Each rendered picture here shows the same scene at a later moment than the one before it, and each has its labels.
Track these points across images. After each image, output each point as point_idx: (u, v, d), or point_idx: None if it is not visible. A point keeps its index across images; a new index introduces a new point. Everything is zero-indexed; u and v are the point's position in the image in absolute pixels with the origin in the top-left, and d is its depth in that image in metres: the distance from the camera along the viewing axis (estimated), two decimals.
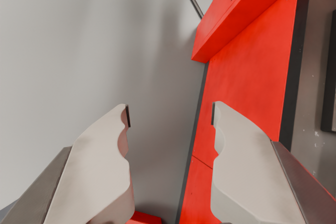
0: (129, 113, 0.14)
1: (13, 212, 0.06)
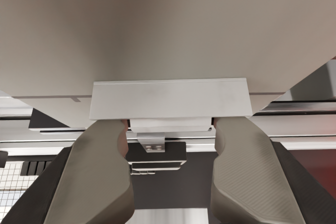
0: None
1: (13, 212, 0.06)
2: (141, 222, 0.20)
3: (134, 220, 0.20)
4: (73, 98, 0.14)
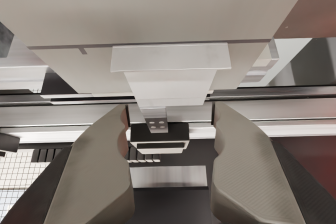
0: (129, 113, 0.14)
1: (13, 212, 0.06)
2: (144, 178, 0.21)
3: (137, 176, 0.21)
4: (80, 49, 0.15)
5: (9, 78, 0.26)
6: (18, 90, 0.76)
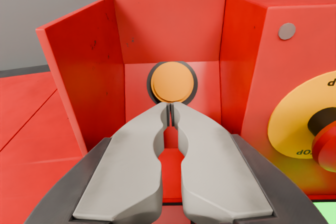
0: (169, 112, 0.13)
1: (54, 190, 0.07)
2: None
3: None
4: None
5: None
6: None
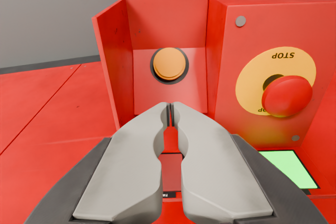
0: (169, 112, 0.13)
1: (54, 190, 0.07)
2: None
3: None
4: None
5: None
6: None
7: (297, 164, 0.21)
